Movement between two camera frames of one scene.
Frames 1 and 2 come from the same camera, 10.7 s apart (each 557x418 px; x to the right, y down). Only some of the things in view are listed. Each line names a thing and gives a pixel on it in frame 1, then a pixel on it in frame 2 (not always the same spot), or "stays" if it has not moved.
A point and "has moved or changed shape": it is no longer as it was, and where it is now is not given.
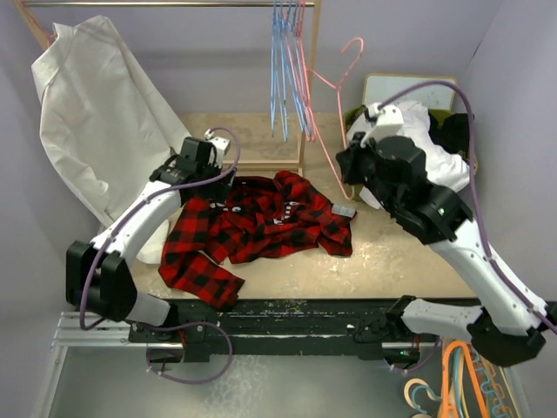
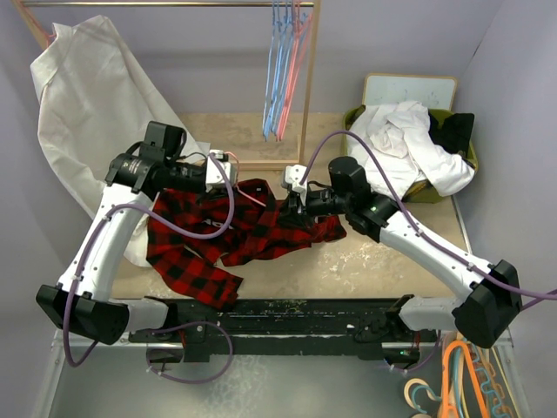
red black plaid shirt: (245, 217) has moved or changed shape
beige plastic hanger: (407, 388) stays
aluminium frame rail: (104, 333) stays
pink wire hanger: (340, 114) → (237, 182)
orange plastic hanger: (446, 406) stays
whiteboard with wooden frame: (379, 89) stays
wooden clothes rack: (43, 38) stays
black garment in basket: (453, 134) stays
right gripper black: (351, 156) → (296, 207)
